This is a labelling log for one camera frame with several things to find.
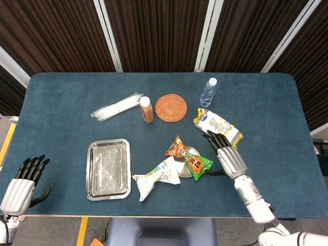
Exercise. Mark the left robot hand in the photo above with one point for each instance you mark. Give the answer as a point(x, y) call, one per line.
point(18, 194)

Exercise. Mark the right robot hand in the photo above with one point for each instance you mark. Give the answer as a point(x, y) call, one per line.
point(232, 161)

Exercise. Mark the orange green snack bag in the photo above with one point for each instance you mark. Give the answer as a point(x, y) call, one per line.
point(198, 166)

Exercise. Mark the white snack bag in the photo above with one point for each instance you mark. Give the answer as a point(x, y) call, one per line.
point(153, 179)

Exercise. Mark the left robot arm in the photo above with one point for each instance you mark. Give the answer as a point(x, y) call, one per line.
point(7, 225)

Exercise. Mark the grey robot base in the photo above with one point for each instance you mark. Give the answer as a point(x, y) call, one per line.
point(153, 230)

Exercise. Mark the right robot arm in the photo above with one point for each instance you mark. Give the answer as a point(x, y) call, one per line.
point(253, 200)

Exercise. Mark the white and yellow snack packet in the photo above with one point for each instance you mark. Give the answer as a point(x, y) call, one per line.
point(212, 123)

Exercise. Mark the round steel plate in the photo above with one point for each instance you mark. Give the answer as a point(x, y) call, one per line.
point(184, 171)

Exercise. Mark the clear plastic water bottle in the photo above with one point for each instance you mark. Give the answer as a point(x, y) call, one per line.
point(208, 94)

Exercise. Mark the round woven rattan coaster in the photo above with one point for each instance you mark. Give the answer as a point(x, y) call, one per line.
point(171, 108)

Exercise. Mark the blue felt tablecloth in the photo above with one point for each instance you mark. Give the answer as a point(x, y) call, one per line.
point(64, 128)

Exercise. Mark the orange floor object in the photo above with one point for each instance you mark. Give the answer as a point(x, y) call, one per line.
point(97, 242)

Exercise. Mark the rectangular steel tray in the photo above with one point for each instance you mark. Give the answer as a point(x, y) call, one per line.
point(107, 169)

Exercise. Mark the brown drink bottle white cap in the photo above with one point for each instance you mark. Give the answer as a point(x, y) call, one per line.
point(147, 112)

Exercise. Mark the bundle of wrapped straws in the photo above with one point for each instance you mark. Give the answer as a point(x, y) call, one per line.
point(115, 107)

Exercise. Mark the brown screen panel white frame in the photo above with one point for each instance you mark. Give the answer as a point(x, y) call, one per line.
point(315, 64)
point(7, 89)
point(251, 30)
point(51, 30)
point(159, 30)

